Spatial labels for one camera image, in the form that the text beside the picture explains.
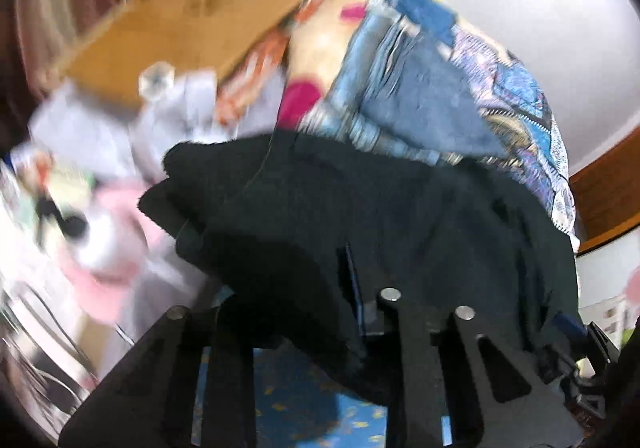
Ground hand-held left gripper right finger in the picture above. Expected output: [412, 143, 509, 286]
[344, 244, 587, 448]

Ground pink and white plush toy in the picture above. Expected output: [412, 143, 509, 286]
[37, 177, 168, 326]

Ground pile of white papers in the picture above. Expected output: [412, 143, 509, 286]
[10, 68, 286, 189]

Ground blue jeans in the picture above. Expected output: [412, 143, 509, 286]
[320, 13, 508, 160]

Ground striped curtain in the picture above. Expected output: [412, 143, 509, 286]
[0, 0, 141, 139]

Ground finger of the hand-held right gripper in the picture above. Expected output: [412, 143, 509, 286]
[542, 313, 623, 381]

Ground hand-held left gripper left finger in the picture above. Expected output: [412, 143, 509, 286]
[59, 305, 257, 448]

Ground wooden wardrobe with heart doors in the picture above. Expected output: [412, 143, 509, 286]
[575, 248, 640, 346]

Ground patchwork patterned blanket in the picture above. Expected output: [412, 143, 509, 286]
[215, 0, 582, 254]

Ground black pants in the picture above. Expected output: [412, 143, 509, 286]
[137, 131, 583, 406]

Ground bamboo lap desk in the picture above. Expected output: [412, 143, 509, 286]
[62, 0, 307, 110]

